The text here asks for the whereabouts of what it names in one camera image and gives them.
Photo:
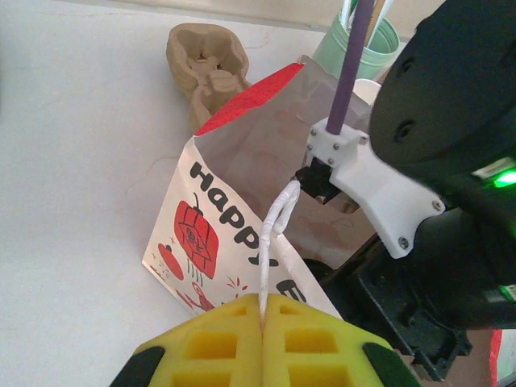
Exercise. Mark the mint green straw holder cup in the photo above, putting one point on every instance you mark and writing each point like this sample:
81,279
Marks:
334,52

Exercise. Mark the wooden stirrer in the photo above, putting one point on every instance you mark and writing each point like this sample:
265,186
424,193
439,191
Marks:
382,12

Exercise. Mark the red white paper gift bag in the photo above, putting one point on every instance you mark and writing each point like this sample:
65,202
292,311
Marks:
225,169

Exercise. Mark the stack of pulp cup carriers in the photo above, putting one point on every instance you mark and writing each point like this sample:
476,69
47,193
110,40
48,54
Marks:
209,68

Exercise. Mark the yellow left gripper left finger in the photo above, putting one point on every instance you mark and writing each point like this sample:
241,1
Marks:
209,354

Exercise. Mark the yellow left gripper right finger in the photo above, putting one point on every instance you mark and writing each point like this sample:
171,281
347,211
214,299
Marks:
322,354

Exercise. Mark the green wrapped straw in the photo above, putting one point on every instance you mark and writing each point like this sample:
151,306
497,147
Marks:
346,6

